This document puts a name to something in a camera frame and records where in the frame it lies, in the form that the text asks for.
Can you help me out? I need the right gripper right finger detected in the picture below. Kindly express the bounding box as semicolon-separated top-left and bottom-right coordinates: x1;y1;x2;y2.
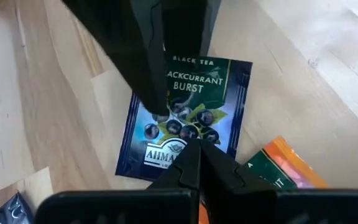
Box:
201;139;358;224

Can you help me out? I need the blackcurrant tea bag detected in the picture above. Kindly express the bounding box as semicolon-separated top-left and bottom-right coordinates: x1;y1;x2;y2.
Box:
0;191;34;224
115;51;254;182

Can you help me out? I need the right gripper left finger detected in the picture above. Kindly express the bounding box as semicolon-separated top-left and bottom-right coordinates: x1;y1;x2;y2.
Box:
35;139;201;224

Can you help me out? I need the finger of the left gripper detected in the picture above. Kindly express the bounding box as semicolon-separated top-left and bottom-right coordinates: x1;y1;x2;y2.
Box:
162;0;222;57
62;0;170;115

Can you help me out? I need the orange peach tea bag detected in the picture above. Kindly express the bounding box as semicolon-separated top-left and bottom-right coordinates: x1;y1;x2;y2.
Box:
243;136;328;190

